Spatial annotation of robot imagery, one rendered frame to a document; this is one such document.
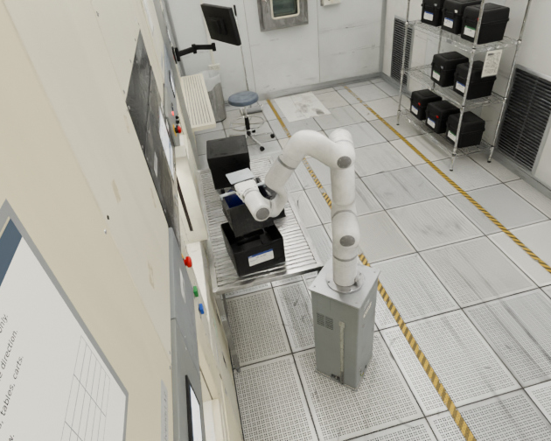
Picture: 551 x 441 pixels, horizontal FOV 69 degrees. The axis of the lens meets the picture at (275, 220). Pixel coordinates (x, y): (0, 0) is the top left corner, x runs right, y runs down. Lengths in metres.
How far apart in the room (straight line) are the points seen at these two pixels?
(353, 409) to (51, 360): 2.25
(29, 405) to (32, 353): 0.04
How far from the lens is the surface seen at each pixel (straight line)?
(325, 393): 2.61
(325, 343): 2.37
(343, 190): 1.69
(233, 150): 2.80
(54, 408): 0.42
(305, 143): 1.58
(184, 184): 2.07
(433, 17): 4.74
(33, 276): 0.42
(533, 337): 3.09
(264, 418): 2.57
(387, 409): 2.58
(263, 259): 2.14
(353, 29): 6.51
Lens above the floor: 2.29
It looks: 38 degrees down
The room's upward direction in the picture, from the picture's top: 8 degrees counter-clockwise
